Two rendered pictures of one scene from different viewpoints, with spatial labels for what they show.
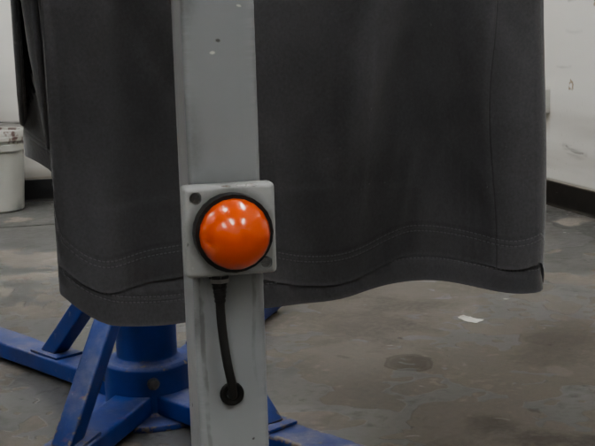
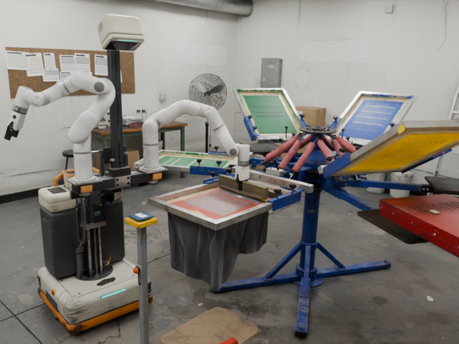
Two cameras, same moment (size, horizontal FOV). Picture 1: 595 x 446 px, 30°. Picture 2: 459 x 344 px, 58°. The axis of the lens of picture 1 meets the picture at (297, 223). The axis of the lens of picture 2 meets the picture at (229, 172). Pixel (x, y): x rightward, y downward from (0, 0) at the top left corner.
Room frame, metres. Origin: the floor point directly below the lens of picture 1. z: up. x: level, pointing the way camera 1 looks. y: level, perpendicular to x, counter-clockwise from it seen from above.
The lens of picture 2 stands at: (-0.19, -2.02, 1.79)
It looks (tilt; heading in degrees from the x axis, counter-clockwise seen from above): 15 degrees down; 56
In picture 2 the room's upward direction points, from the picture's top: 2 degrees clockwise
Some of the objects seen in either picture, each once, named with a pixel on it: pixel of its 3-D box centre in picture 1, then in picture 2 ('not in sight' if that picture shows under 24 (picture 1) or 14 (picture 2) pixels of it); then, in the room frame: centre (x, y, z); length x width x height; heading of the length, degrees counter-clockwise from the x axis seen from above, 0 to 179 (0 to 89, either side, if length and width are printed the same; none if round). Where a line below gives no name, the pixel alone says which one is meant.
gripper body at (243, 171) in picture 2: not in sight; (242, 171); (1.34, 0.10, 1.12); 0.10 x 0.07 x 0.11; 14
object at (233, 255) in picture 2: not in sight; (244, 244); (1.19, -0.15, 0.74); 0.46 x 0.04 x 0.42; 14
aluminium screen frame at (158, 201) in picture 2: not in sight; (226, 198); (1.20, 0.06, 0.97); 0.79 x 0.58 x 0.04; 14
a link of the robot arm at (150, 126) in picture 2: not in sight; (150, 131); (0.84, 0.40, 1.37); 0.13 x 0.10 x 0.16; 61
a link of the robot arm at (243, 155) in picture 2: not in sight; (237, 151); (1.32, 0.13, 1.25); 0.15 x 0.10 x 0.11; 151
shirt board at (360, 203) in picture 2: not in sight; (363, 204); (2.03, -0.33, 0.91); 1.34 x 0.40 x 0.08; 74
